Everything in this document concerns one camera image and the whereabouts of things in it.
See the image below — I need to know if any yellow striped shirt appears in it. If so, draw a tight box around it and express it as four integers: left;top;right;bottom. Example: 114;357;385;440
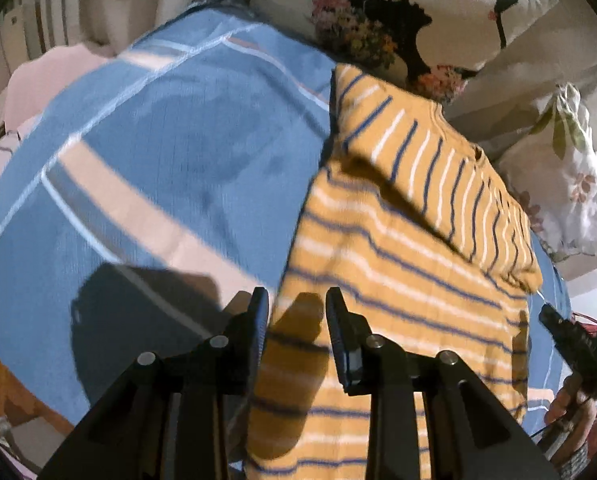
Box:
243;62;544;480

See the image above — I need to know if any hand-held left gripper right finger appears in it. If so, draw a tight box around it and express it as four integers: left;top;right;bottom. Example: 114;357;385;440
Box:
325;287;562;480

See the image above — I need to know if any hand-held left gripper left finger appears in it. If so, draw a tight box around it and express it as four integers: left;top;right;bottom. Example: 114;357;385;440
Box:
38;287;270;480

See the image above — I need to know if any blue plaid bed sheet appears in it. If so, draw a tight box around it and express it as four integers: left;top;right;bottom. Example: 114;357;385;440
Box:
0;0;573;466

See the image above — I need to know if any person's right hand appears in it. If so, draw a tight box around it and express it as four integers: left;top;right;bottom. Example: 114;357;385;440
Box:
543;372;597;463

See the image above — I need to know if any pink cloth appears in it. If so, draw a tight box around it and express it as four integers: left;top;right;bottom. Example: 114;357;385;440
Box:
0;44;122;188

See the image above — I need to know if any white leaf print pillow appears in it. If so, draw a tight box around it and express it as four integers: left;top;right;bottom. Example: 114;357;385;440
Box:
496;82;597;263

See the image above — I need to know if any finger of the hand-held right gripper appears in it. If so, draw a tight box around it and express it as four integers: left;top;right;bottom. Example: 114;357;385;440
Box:
537;303;597;392

